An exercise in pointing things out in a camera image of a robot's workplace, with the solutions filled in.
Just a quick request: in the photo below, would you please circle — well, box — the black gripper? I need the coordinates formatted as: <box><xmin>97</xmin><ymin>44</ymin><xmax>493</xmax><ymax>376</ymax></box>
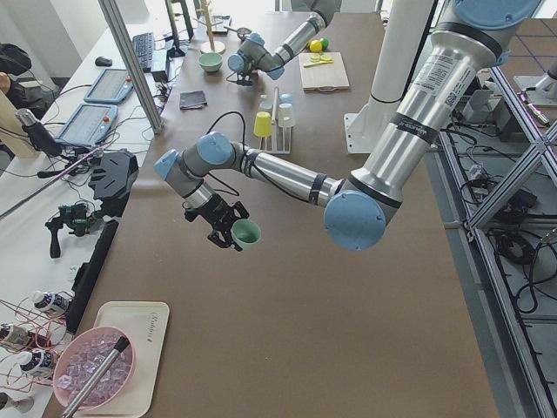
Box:
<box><xmin>225</xmin><ymin>59</ymin><xmax>257</xmax><ymax>85</ymax></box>
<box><xmin>185</xmin><ymin>193</ymin><xmax>250</xmax><ymax>252</ymax></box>

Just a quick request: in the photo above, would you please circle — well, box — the mint green cup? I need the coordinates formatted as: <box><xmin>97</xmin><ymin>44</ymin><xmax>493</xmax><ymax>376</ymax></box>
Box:
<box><xmin>231</xmin><ymin>219</ymin><xmax>262</xmax><ymax>252</ymax></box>

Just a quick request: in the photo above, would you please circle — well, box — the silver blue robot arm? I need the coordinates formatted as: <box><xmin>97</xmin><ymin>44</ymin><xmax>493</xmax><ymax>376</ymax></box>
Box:
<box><xmin>154</xmin><ymin>1</ymin><xmax>537</xmax><ymax>251</ymax></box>
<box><xmin>227</xmin><ymin>0</ymin><xmax>342</xmax><ymax>86</ymax></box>

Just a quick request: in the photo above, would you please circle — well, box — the light blue cup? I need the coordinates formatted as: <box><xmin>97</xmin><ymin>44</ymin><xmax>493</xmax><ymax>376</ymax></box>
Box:
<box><xmin>278</xmin><ymin>93</ymin><xmax>293</xmax><ymax>105</ymax></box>

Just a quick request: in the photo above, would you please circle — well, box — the yellow cup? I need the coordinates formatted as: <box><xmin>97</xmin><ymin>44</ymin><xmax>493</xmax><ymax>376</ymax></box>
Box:
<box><xmin>253</xmin><ymin>111</ymin><xmax>273</xmax><ymax>138</ymax></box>

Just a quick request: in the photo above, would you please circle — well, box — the cream white cup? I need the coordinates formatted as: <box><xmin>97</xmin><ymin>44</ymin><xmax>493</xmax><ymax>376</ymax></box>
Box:
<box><xmin>278</xmin><ymin>103</ymin><xmax>296</xmax><ymax>128</ymax></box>

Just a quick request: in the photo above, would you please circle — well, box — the white cup holder rack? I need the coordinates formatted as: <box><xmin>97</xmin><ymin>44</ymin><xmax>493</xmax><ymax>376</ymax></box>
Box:
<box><xmin>257</xmin><ymin>85</ymin><xmax>294</xmax><ymax>155</ymax></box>

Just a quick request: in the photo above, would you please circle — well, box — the green bowl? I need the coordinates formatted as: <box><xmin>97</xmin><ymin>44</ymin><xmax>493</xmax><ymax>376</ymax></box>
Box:
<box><xmin>198</xmin><ymin>52</ymin><xmax>223</xmax><ymax>73</ymax></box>

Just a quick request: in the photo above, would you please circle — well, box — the wooden mug tree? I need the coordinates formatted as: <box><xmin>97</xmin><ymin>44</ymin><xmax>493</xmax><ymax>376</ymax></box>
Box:
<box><xmin>196</xmin><ymin>0</ymin><xmax>225</xmax><ymax>55</ymax></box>

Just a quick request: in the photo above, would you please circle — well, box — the metal scoop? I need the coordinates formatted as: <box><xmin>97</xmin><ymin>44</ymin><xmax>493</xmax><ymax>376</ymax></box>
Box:
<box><xmin>225</xmin><ymin>25</ymin><xmax>252</xmax><ymax>42</ymax></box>

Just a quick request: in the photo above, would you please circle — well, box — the grey folded cloth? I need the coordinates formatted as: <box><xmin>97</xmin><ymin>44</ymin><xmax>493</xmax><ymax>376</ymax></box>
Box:
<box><xmin>179</xmin><ymin>91</ymin><xmax>207</xmax><ymax>111</ymax></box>

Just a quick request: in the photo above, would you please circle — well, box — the black power box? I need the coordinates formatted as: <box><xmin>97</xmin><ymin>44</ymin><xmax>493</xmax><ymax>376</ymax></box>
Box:
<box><xmin>151</xmin><ymin>49</ymin><xmax>170</xmax><ymax>83</ymax></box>

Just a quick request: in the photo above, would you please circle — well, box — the wooden cutting board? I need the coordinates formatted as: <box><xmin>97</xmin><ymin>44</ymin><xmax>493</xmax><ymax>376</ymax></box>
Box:
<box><xmin>299</xmin><ymin>52</ymin><xmax>350</xmax><ymax>91</ymax></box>

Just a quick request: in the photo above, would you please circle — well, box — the black keyboard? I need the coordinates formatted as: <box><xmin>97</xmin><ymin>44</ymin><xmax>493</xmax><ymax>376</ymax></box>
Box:
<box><xmin>131</xmin><ymin>32</ymin><xmax>155</xmax><ymax>72</ymax></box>

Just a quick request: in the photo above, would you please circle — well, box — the black plastic fixture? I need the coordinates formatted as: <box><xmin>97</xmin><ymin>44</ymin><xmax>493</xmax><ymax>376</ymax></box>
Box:
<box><xmin>89</xmin><ymin>149</ymin><xmax>138</xmax><ymax>219</ymax></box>

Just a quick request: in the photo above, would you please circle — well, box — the cream plastic tray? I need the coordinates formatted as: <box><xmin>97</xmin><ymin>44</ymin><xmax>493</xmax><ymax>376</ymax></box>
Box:
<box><xmin>76</xmin><ymin>301</ymin><xmax>170</xmax><ymax>417</ymax></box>

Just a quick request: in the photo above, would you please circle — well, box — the far blue teach pendant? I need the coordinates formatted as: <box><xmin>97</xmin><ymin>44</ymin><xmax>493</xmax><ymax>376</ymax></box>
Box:
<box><xmin>84</xmin><ymin>68</ymin><xmax>133</xmax><ymax>105</ymax></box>

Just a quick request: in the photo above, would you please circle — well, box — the blue teach pendant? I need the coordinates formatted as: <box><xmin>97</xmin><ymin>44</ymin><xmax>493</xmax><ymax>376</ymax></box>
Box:
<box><xmin>54</xmin><ymin>103</ymin><xmax>118</xmax><ymax>147</ymax></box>
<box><xmin>84</xmin><ymin>68</ymin><xmax>133</xmax><ymax>105</ymax></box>

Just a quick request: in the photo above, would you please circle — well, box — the black computer mouse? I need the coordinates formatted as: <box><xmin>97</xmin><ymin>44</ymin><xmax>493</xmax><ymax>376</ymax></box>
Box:
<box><xmin>95</xmin><ymin>57</ymin><xmax>112</xmax><ymax>67</ymax></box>

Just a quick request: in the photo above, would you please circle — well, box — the long black bar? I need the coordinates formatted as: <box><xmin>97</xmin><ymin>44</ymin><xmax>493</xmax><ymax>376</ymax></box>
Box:
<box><xmin>65</xmin><ymin>220</ymin><xmax>119</xmax><ymax>334</ymax></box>

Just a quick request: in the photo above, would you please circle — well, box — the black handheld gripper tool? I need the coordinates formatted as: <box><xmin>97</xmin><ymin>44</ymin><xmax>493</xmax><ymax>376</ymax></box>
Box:
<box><xmin>44</xmin><ymin>201</ymin><xmax>105</xmax><ymax>260</ymax></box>

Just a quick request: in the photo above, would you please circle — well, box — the metal muddler stick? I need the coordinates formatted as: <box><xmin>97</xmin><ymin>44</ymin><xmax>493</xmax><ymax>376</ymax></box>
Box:
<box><xmin>61</xmin><ymin>336</ymin><xmax>130</xmax><ymax>418</ymax></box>

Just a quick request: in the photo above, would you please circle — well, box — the near blue teach pendant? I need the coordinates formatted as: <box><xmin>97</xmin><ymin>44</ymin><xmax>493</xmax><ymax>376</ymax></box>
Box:
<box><xmin>54</xmin><ymin>103</ymin><xmax>118</xmax><ymax>147</ymax></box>

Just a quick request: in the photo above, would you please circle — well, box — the pink bowl with ice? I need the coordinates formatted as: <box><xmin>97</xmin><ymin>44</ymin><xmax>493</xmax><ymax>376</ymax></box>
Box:
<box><xmin>53</xmin><ymin>326</ymin><xmax>135</xmax><ymax>411</ymax></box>

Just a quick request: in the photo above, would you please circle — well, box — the small bottle purple label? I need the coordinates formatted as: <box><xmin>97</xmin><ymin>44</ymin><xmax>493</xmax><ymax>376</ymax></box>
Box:
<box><xmin>30</xmin><ymin>291</ymin><xmax>70</xmax><ymax>318</ymax></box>

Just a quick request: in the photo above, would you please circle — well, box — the black metal thermos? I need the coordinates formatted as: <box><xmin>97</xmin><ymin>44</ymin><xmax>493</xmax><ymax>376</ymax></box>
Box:
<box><xmin>15</xmin><ymin>108</ymin><xmax>63</xmax><ymax>157</ymax></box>

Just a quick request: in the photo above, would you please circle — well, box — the aluminium frame post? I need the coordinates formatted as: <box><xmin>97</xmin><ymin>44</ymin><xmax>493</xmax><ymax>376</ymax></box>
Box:
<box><xmin>98</xmin><ymin>0</ymin><xmax>164</xmax><ymax>135</ymax></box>

